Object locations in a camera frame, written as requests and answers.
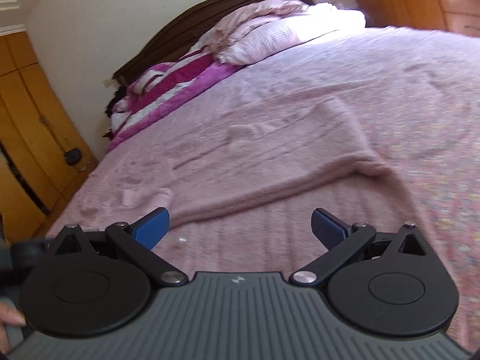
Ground pink knitted sweater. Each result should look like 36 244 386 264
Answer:
117 95 425 227

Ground black clothes beside bed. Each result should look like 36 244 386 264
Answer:
103 85 127 141

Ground person's left hand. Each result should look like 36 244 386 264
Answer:
0 302 26 353

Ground orange wooden wardrobe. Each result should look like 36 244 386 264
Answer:
1 32 98 244

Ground black bag on wardrobe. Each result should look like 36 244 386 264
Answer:
64 148 83 167

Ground pink floral bedspread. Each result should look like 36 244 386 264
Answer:
48 28 479 351

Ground magenta white striped quilt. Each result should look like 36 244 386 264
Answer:
107 50 241 152

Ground dark wooden headboard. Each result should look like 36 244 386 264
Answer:
112 0 313 86

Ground pink checkered ruffled duvet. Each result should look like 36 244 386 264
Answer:
191 0 366 66

